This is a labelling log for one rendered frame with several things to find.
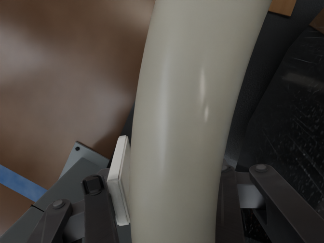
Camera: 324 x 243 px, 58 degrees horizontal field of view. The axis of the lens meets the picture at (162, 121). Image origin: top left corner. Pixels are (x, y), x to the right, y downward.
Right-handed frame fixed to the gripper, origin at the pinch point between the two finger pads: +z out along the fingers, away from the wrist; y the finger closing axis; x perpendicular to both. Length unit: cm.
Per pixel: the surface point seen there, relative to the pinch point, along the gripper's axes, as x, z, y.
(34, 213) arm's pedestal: -39, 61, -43
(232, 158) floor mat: -46, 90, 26
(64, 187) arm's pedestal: -40, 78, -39
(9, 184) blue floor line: -50, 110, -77
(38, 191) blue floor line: -55, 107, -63
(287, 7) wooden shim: 8, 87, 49
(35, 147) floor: -33, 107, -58
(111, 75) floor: -6, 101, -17
